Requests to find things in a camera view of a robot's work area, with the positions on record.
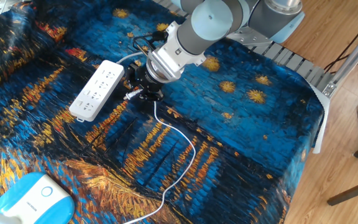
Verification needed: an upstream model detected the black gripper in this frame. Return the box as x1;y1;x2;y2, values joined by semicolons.
125;63;165;102

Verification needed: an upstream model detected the white lamp power cord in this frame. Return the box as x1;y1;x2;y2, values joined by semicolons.
122;88;197;224

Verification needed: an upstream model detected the white power strip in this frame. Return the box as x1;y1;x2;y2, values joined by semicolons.
69;60;125;123

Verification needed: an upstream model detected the blue white desk lamp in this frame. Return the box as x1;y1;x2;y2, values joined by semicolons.
0;172;75;224

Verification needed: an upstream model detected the starry night painting tablecloth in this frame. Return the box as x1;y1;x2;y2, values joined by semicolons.
0;0;325;224

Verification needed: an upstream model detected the silver robot mounting plate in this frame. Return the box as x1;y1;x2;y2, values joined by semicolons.
225;27;273;47

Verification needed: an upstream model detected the white power strip cable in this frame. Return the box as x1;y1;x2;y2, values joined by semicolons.
116;51;149;65

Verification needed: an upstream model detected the white wrist mount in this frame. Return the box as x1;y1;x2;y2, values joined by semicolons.
147;21;207;80

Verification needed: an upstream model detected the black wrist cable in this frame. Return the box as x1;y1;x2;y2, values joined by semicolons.
132;30;170;54

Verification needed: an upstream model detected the aluminium profile post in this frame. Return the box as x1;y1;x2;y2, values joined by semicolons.
321;19;358;100

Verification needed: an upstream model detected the black floor cable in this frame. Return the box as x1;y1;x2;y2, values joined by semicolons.
323;11;358;74

